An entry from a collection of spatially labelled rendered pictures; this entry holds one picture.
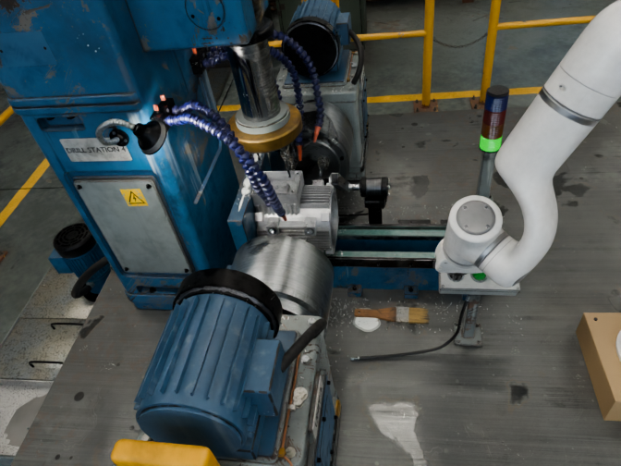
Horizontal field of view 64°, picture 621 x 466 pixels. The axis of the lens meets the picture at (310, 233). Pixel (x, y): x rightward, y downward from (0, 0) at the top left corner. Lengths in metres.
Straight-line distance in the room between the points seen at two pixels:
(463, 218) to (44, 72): 0.83
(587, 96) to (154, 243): 1.00
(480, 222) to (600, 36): 0.30
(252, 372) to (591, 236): 1.22
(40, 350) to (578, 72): 2.00
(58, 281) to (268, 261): 1.51
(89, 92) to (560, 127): 0.85
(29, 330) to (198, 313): 1.60
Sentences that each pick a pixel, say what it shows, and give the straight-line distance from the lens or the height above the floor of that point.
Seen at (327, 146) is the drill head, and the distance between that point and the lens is 1.48.
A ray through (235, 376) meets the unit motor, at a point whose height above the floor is 1.32.
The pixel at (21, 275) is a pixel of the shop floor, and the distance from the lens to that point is 3.33.
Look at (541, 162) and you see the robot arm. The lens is 0.80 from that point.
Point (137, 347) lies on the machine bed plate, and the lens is 1.53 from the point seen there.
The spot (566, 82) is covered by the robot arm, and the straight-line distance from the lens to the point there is 0.77.
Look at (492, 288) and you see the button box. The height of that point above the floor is 1.05.
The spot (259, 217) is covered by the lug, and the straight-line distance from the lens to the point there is 1.32.
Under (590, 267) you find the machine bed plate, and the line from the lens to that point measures 1.62.
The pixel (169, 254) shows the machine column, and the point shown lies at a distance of 1.35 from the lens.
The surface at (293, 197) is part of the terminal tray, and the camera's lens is 1.28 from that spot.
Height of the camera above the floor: 1.94
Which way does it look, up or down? 44 degrees down
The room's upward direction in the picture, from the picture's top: 10 degrees counter-clockwise
